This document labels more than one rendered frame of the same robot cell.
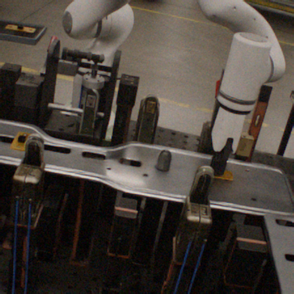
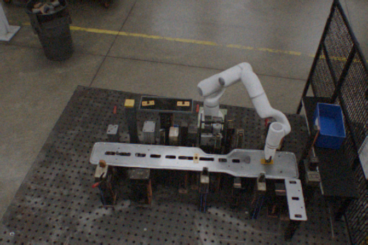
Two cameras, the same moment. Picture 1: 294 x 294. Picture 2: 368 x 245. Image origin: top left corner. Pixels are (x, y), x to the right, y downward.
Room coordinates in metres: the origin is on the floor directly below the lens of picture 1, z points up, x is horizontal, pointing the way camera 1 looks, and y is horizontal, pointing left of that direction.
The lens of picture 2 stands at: (-0.44, 0.22, 2.94)
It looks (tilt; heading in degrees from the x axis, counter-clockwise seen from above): 47 degrees down; 7
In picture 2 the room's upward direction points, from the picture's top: 1 degrees clockwise
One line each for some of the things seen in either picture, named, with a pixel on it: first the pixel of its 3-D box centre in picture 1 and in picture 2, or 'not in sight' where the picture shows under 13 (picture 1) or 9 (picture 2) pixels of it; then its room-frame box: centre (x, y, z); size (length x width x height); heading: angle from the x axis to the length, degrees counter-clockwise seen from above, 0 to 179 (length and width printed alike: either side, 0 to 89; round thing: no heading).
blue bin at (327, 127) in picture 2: not in sight; (328, 125); (1.38, -0.58, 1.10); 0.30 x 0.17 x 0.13; 177
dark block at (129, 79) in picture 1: (117, 147); (228, 144); (1.28, 0.09, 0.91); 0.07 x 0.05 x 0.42; 3
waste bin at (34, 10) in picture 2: not in sight; (53, 29); (3.35, 2.34, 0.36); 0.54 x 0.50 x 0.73; 177
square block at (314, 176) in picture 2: not in sight; (306, 191); (0.96, -0.45, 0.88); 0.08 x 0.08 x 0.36; 3
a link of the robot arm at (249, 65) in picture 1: (247, 65); (275, 133); (1.08, -0.17, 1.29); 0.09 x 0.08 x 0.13; 133
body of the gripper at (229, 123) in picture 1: (230, 123); (270, 149); (1.08, -0.17, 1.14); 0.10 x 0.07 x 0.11; 3
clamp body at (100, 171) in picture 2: not in sight; (105, 186); (0.83, 0.88, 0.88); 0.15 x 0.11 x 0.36; 3
